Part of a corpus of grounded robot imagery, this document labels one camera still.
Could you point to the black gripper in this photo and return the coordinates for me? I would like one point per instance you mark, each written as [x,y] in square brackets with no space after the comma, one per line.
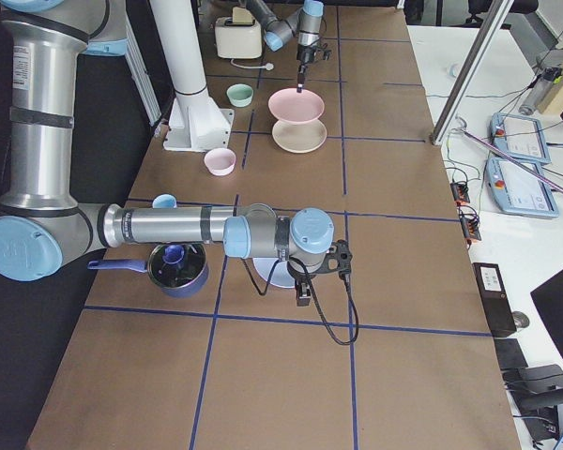
[305,52]
[300,277]

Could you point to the pink plate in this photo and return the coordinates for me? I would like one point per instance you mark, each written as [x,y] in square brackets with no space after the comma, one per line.
[296,108]

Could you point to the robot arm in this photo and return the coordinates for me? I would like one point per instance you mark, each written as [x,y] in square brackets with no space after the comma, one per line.
[109,144]
[303,25]

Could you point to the blue plate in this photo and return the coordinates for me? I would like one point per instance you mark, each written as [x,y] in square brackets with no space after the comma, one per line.
[274,271]

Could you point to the cream white plate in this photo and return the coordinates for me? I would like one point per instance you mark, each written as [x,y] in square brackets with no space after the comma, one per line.
[299,139]

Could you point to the green bowl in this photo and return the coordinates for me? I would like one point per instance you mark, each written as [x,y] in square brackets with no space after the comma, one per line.
[240,95]

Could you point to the cream white toaster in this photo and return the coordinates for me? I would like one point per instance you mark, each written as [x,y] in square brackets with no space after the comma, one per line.
[238,36]

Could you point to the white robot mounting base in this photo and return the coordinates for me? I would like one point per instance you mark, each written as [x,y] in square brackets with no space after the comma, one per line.
[198,125]

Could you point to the pink bowl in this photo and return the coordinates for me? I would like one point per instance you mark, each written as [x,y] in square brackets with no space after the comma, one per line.
[220,161]

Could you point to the dark blue saucepan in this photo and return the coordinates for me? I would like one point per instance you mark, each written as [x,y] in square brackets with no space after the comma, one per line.
[178,270]

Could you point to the white support column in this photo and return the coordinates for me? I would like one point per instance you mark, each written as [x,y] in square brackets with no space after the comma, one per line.
[178,37]

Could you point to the light blue cup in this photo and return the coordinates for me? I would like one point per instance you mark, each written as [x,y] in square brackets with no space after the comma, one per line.
[164,201]

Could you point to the black power adapter box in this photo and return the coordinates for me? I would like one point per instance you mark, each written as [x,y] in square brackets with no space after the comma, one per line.
[494,299]

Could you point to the far teach pendant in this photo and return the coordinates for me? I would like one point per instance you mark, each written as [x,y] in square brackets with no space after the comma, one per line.
[520,137]

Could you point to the teach pendant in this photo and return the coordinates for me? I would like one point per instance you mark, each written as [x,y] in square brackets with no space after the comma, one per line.
[520,137]
[518,192]

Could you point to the near teach pendant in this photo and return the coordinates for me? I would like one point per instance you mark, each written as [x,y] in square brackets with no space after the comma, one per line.
[518,192]

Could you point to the aluminium frame post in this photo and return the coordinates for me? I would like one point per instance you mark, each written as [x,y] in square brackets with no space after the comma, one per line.
[497,14]

